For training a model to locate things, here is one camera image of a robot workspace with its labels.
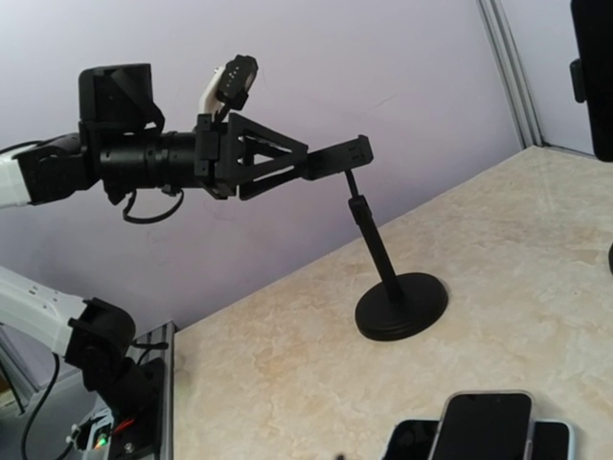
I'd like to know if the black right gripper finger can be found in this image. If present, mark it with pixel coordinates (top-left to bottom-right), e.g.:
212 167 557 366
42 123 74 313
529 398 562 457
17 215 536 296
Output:
238 157 306 200
228 113 307 168

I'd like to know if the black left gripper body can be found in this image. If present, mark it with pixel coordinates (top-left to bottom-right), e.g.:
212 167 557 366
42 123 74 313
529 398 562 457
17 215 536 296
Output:
78 63 238 205

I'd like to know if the short black phone stand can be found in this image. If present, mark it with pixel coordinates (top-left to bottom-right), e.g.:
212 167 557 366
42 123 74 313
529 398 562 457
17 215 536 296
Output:
306 135 449 342

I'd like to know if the tall black clamp phone stand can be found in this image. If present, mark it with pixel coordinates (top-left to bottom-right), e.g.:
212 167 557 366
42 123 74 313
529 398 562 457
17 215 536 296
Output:
608 243 613 274

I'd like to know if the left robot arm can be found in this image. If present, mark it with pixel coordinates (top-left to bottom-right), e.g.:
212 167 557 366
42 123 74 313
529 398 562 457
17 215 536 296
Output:
1 56 308 459

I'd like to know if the light blue bottom phone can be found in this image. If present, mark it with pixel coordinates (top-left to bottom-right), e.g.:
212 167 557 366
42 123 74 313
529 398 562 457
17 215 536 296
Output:
428 390 535 460

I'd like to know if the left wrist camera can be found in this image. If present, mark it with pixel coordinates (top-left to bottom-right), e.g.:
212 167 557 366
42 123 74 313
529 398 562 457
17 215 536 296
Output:
198 55 259 122

